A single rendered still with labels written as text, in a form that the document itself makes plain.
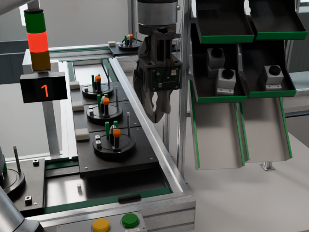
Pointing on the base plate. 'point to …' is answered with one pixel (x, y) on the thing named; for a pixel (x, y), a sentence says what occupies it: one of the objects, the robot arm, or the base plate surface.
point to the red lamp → (37, 42)
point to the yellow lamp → (40, 60)
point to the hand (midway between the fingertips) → (154, 116)
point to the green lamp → (35, 23)
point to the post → (48, 110)
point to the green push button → (129, 220)
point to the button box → (117, 226)
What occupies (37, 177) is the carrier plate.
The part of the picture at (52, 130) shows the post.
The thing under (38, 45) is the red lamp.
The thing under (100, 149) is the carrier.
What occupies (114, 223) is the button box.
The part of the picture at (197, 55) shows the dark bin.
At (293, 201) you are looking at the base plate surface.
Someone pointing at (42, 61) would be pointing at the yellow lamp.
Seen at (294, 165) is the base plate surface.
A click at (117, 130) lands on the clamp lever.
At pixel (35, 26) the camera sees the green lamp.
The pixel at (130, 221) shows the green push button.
